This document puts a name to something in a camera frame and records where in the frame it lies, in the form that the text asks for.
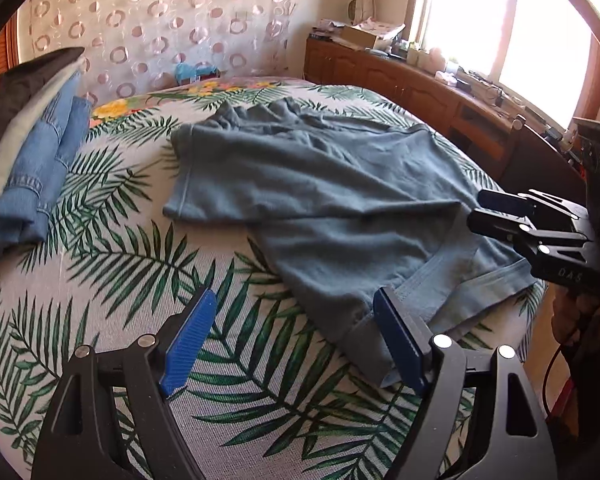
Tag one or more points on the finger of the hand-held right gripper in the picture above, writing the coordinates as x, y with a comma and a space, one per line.
500, 227
505, 203

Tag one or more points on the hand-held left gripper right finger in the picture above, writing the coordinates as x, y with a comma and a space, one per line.
397, 340

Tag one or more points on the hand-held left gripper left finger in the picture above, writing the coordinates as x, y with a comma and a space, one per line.
187, 345

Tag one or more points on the grey-blue pants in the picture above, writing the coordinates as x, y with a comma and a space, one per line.
330, 185

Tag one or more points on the person's right hand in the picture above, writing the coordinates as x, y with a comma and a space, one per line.
587, 317

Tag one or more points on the palm leaf printed bed sheet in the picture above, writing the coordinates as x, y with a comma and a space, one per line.
145, 270

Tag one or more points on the long wooden cabinet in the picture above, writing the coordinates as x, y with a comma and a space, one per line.
410, 90

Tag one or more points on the window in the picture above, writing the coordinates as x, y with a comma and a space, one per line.
480, 15

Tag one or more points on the cardboard box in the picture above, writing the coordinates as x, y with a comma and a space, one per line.
365, 36

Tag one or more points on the folded blue jeans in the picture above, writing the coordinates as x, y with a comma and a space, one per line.
35, 170

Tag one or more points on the light blue cloth item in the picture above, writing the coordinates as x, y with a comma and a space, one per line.
192, 72

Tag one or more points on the folded light grey garment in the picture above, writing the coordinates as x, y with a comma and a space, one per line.
15, 130

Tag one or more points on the folded dark brown garment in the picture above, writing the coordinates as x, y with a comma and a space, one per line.
15, 85

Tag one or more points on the sheer curtain with circles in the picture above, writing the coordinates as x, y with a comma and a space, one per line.
155, 20

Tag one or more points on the orange wooden slatted panel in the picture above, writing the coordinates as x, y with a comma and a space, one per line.
10, 45

